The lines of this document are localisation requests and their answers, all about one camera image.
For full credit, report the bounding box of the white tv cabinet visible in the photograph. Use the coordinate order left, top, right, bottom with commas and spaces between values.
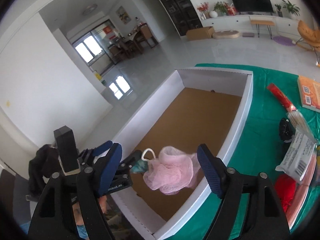
201, 15, 300, 39

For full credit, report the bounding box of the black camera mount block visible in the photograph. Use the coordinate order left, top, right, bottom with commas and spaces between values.
54, 126, 80, 176

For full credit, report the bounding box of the orange lounge chair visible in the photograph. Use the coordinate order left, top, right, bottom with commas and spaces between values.
298, 20, 320, 51

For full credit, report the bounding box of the purple round rug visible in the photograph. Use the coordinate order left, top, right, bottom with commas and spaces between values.
273, 36, 296, 47

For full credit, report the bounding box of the green satin tablecloth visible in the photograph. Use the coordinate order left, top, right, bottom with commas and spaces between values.
167, 63, 319, 239

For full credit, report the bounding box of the white cardboard box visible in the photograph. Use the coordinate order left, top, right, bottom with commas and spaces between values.
82, 67, 254, 240

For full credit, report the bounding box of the pink cloth package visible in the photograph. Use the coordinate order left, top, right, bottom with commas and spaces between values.
286, 154, 317, 230

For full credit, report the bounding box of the brown cardboard carton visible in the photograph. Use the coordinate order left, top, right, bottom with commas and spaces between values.
186, 27, 215, 41

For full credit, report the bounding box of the red handled brush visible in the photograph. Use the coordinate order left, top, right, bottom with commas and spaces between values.
267, 83, 315, 139

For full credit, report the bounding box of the small wooden bench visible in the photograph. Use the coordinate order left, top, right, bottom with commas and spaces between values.
250, 20, 276, 39

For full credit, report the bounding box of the orange book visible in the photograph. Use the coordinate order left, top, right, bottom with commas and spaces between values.
297, 76, 320, 112

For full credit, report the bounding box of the left hand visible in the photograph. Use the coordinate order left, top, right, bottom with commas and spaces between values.
72, 194, 111, 240

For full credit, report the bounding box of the white wet wipes pack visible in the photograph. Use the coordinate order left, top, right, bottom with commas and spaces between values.
275, 126, 316, 184

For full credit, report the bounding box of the green potted plant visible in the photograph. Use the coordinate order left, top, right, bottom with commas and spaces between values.
281, 0, 300, 20

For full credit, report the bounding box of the black mesh sponge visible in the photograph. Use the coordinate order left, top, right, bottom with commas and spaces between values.
279, 118, 295, 143

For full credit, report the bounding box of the pink bath pouf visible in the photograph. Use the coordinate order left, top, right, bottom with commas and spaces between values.
141, 146, 201, 195

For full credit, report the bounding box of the black television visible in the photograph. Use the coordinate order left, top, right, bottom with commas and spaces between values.
232, 0, 273, 13

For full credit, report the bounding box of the teal patterned fabric pouch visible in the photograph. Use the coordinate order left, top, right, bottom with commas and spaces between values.
130, 159, 149, 174

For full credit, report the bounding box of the dining table with chairs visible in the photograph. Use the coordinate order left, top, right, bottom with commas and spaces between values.
113, 23, 159, 59

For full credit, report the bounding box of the red flower vase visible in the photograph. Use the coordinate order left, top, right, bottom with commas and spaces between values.
197, 2, 209, 19

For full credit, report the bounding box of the black display cabinet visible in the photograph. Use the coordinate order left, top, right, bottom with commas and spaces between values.
160, 0, 202, 36

